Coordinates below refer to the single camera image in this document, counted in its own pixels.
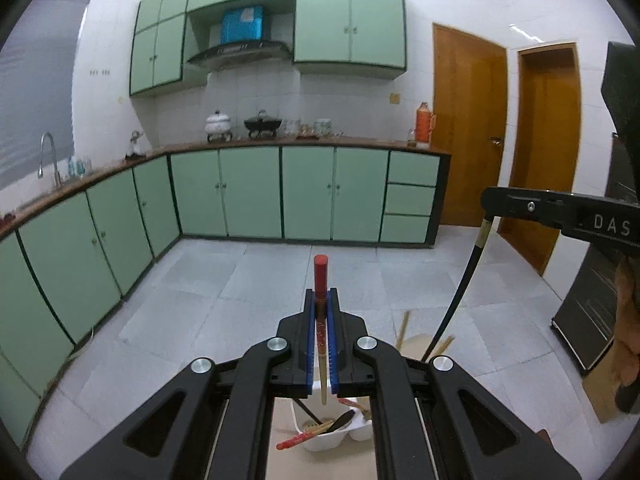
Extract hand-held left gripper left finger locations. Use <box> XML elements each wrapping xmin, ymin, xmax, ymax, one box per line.
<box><xmin>60</xmin><ymin>287</ymin><xmax>318</xmax><ymax>480</ymax></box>

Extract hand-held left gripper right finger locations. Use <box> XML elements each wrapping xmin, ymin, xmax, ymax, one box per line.
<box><xmin>327</xmin><ymin>287</ymin><xmax>587</xmax><ymax>480</ymax></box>

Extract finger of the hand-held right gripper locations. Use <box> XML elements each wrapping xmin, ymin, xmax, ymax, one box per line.
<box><xmin>481</xmin><ymin>186</ymin><xmax>564</xmax><ymax>234</ymax></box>

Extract black chopstick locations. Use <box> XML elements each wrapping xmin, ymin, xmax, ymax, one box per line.
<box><xmin>294</xmin><ymin>399</ymin><xmax>321</xmax><ymax>424</ymax></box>
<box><xmin>421</xmin><ymin>216</ymin><xmax>491</xmax><ymax>362</ymax></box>

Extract person's right hand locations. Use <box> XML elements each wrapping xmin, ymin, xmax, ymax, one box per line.
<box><xmin>612</xmin><ymin>259</ymin><xmax>640</xmax><ymax>402</ymax></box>

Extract brown wooden door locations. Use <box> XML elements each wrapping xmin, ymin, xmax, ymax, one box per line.
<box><xmin>430</xmin><ymin>22</ymin><xmax>509</xmax><ymax>229</ymax></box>
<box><xmin>497</xmin><ymin>42</ymin><xmax>584</xmax><ymax>276</ymax></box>

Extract black spoon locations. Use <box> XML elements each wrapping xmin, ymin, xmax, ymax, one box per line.
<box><xmin>327</xmin><ymin>409</ymin><xmax>357</xmax><ymax>432</ymax></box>

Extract black cabinet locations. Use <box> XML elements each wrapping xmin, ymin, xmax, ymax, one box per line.
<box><xmin>549</xmin><ymin>41</ymin><xmax>640</xmax><ymax>377</ymax></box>

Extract red thermos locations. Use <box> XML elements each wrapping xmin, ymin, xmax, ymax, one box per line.
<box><xmin>415</xmin><ymin>101</ymin><xmax>437</xmax><ymax>144</ymax></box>

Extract green lower kitchen cabinets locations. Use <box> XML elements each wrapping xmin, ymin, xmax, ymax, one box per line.
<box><xmin>0</xmin><ymin>142</ymin><xmax>451</xmax><ymax>454</ymax></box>

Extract group of glass jars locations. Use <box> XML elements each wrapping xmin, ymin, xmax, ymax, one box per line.
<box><xmin>282</xmin><ymin>118</ymin><xmax>346</xmax><ymax>139</ymax></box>

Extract black wok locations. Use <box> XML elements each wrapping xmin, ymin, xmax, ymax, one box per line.
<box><xmin>243</xmin><ymin>109</ymin><xmax>282</xmax><ymax>140</ymax></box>

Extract white cooking pot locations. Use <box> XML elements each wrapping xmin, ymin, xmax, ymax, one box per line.
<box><xmin>204</xmin><ymin>108</ymin><xmax>234</xmax><ymax>142</ymax></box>

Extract green upper kitchen cabinet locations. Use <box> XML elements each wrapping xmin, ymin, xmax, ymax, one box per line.
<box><xmin>128</xmin><ymin>0</ymin><xmax>297</xmax><ymax>99</ymax></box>
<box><xmin>292</xmin><ymin>0</ymin><xmax>407</xmax><ymax>81</ymax></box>

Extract black range hood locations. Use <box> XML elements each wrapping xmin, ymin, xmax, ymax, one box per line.
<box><xmin>186</xmin><ymin>39</ymin><xmax>293</xmax><ymax>67</ymax></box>

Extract chrome faucet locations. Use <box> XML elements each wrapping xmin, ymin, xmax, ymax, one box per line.
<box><xmin>37</xmin><ymin>132</ymin><xmax>64</xmax><ymax>187</ymax></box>

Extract blue box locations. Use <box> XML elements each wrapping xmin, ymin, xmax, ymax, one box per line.
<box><xmin>219</xmin><ymin>5</ymin><xmax>266</xmax><ymax>45</ymax></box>

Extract grey window blind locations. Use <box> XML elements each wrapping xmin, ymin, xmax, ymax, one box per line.
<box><xmin>0</xmin><ymin>0</ymin><xmax>94</xmax><ymax>191</ymax></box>

